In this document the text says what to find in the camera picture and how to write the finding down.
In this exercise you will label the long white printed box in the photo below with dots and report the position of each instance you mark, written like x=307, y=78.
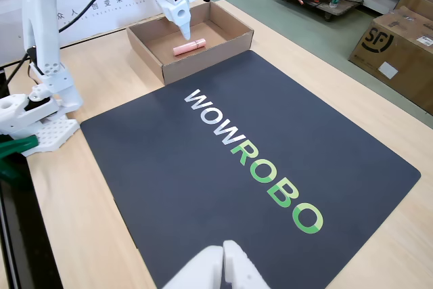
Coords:
x=111, y=8

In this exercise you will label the open cardboard box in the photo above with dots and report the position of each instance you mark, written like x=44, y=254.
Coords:
x=189, y=69

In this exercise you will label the green clamp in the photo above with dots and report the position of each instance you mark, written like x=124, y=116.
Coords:
x=13, y=148

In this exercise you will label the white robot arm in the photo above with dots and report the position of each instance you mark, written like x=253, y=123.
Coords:
x=34, y=15

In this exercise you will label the black aluminium rail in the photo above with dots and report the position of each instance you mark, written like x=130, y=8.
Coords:
x=20, y=235

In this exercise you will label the pink tube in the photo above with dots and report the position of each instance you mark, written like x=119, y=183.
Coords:
x=189, y=47

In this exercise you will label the white perforated base plate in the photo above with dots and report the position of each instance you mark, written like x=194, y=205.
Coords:
x=54, y=136

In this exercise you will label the dark WOWROBO mat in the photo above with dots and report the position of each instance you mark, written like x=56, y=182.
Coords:
x=203, y=201

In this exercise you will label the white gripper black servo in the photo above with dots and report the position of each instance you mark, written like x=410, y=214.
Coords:
x=180, y=15

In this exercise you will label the SF cardboard shipping box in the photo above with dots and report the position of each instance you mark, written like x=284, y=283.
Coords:
x=392, y=55

